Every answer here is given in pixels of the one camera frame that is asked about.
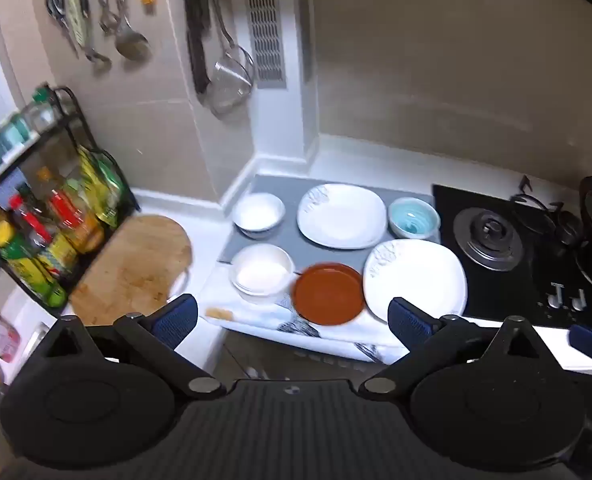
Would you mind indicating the pale green utensil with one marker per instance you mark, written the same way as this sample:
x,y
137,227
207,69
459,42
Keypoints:
x,y
73,5

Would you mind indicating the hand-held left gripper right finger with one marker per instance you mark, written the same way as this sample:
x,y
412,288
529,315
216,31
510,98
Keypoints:
x,y
408,317

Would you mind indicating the red cap sauce bottle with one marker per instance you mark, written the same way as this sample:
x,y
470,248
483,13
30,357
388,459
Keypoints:
x,y
31,227

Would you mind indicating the round stove burner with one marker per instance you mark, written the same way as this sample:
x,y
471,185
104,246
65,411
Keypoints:
x,y
491,235

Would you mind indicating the teal glazed bowl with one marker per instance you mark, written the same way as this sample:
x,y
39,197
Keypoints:
x,y
413,217

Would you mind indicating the green lid jar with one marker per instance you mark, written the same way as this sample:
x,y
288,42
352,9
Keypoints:
x,y
43,110

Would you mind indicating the green yellow packet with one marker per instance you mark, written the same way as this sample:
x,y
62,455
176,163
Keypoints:
x,y
101,185

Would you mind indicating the metal mesh strainer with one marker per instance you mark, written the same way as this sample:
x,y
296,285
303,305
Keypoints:
x,y
231,85

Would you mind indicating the white vent grille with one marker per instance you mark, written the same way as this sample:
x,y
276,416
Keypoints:
x,y
263,30

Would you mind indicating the black pan support grate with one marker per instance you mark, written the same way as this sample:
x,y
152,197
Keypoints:
x,y
543,206

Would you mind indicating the kitchen scissors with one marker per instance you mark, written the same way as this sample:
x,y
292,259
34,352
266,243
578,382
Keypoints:
x,y
56,7

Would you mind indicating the white bowl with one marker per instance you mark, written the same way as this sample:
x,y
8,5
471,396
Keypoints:
x,y
262,272
258,212

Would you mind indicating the brown round plate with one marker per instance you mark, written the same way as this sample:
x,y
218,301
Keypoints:
x,y
328,295

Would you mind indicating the black hanging utensil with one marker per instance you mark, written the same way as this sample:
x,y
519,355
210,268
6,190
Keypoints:
x,y
196,35

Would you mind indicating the yellow oil bottle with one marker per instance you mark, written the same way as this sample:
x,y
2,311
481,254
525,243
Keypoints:
x,y
76,230

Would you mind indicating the teal lid jar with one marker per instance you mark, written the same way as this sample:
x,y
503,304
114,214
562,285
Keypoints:
x,y
16,132

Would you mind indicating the yellow cap green bottle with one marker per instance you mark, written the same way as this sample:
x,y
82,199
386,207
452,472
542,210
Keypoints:
x,y
26,265

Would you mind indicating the wooden cutting board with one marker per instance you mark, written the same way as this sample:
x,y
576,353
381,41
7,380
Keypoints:
x,y
136,265

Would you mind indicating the metal spatula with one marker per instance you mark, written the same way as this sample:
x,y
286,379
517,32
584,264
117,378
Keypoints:
x,y
98,57

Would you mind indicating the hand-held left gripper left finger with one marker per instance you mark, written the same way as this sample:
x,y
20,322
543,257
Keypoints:
x,y
178,317

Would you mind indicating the white square plate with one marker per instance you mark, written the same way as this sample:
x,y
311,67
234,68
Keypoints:
x,y
341,215
416,277

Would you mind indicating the black glass gas stove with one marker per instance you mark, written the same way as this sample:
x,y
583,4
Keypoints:
x,y
526,280

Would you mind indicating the metal ladle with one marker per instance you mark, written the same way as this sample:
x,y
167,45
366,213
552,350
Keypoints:
x,y
132,45

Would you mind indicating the grey dish mat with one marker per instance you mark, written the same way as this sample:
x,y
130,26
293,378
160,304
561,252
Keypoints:
x,y
291,240

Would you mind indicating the silver stove knob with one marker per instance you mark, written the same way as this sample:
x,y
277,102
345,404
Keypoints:
x,y
578,301
556,295

